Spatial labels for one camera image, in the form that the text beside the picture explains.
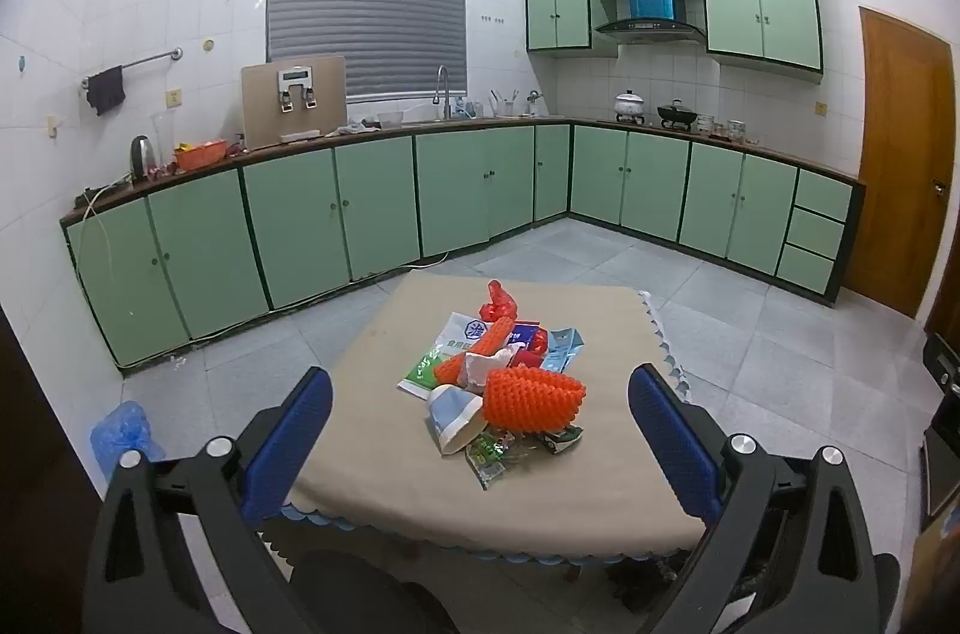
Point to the metal towel rail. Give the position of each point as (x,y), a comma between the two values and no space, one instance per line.
(142,61)

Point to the orange plastic basket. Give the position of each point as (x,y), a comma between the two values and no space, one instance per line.
(201,155)

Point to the white cooking pot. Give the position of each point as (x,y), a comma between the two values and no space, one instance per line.
(630,105)

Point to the steel kettle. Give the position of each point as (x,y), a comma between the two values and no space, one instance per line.
(141,157)

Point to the glass jars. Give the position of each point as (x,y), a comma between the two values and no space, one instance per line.
(724,130)

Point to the wide orange foam net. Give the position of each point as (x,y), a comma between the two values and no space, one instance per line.
(532,397)

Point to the white bracket on board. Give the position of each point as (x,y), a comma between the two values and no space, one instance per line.
(296,79)

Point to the range hood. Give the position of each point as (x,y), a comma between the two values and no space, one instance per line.
(651,15)

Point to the clear plastic pitcher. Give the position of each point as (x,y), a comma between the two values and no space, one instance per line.
(163,142)

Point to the white green printed bag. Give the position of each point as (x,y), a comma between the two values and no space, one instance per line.
(439,352)

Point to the white tissue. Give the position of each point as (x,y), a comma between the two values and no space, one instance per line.
(484,370)

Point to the chrome faucet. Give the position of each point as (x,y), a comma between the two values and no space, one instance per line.
(443,90)

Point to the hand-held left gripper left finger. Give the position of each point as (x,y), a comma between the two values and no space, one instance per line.
(289,439)

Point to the shiny red snack wrapper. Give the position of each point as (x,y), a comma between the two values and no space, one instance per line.
(531,340)

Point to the blue white paper cup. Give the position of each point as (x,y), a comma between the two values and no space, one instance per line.
(454,415)

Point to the dark towel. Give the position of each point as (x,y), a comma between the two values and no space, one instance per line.
(106,90)

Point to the blue plastic bag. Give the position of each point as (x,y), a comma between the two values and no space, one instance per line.
(124,435)

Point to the red plastic bag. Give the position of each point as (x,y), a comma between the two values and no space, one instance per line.
(500,301)

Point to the green lower kitchen cabinets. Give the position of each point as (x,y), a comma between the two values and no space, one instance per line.
(300,229)

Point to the black bin with liner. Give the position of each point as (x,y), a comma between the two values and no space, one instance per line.
(645,578)

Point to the grey window blind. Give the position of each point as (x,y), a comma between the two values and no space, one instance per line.
(367,3)

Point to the wooden door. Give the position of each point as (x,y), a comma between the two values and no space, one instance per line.
(896,154)

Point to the green clear wrapper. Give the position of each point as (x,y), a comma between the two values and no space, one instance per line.
(491,458)

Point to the blue drink carton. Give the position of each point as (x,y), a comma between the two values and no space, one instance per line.
(564,349)

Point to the utensil holder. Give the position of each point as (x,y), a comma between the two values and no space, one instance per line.
(505,105)

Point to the black wok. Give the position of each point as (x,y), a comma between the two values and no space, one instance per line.
(676,115)

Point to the silver green wrapper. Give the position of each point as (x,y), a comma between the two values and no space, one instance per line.
(562,439)

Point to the long orange foam net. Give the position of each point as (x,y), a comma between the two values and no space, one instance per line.
(495,334)

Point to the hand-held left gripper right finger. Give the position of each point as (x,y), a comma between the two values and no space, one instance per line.
(675,446)

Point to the table with beige cloth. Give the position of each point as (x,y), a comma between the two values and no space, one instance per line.
(585,499)

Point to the yellow wall socket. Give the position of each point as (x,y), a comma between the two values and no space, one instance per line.
(174,99)

